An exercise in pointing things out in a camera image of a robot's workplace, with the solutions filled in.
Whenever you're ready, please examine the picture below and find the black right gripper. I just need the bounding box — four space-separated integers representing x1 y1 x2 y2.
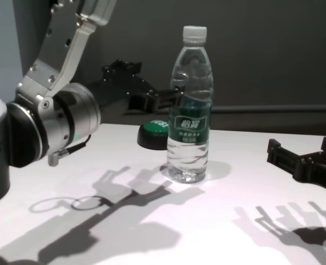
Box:
266 136 326 200

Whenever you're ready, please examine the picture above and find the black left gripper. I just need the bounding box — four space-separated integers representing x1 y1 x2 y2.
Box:
95 58 186 114

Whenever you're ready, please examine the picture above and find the clear water bottle green label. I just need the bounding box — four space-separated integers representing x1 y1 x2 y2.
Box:
167 25 215 183

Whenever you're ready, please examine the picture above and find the green YES button black base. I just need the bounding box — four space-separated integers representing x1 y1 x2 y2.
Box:
137 119 170 151

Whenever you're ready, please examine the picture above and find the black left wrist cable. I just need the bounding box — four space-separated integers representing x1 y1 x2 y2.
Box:
48 134 92 167

